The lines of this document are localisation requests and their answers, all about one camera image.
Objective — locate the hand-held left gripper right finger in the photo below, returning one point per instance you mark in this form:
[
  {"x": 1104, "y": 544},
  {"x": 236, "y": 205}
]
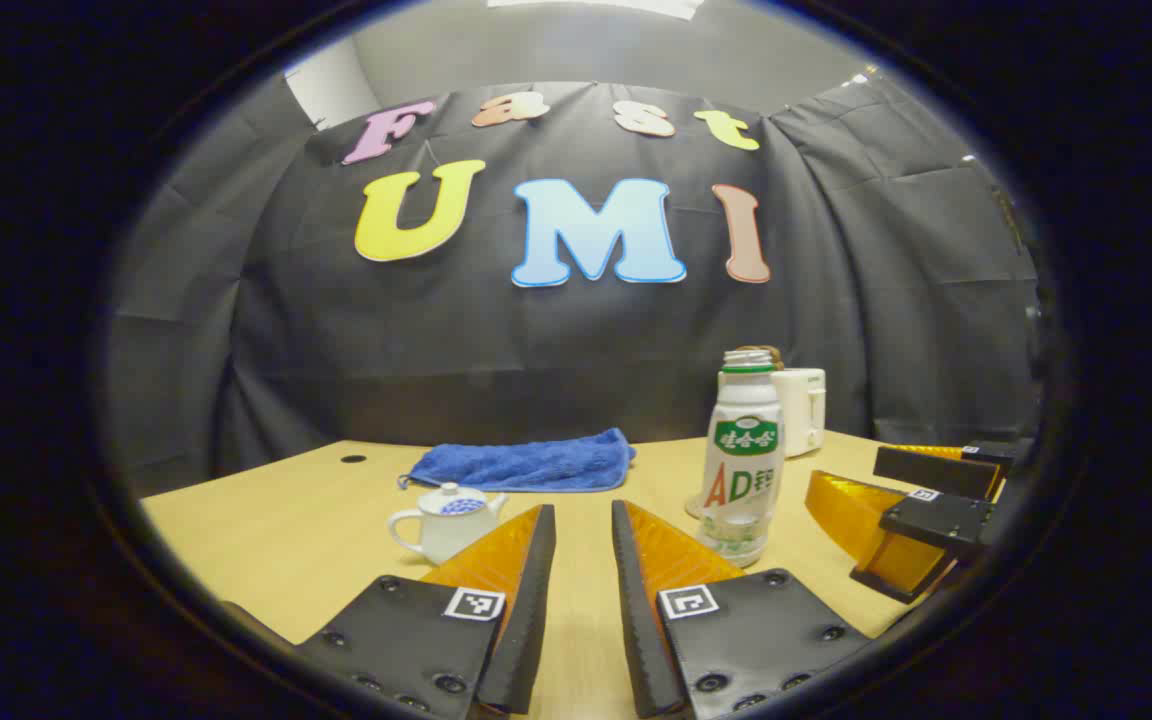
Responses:
[{"x": 636, "y": 620}]

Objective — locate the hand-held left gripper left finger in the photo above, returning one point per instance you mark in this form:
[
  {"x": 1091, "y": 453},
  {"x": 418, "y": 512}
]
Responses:
[{"x": 526, "y": 620}]

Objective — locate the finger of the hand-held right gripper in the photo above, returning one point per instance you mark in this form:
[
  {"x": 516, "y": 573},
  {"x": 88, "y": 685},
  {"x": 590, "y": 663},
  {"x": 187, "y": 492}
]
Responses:
[
  {"x": 936, "y": 472},
  {"x": 936, "y": 520}
]

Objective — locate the white teacup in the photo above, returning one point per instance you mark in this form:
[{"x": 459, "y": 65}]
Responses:
[{"x": 436, "y": 542}]

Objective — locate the white green-label water bottle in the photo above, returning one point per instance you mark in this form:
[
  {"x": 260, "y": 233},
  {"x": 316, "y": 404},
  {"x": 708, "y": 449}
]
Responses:
[{"x": 741, "y": 480}]

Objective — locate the white toaster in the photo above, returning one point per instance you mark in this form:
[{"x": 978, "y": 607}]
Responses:
[{"x": 802, "y": 410}]

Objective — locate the blue towel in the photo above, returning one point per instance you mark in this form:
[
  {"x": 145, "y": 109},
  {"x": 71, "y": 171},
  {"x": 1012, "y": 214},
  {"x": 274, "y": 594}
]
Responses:
[{"x": 526, "y": 465}]

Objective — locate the black backdrop cloth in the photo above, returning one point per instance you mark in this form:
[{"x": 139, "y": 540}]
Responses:
[{"x": 536, "y": 350}]

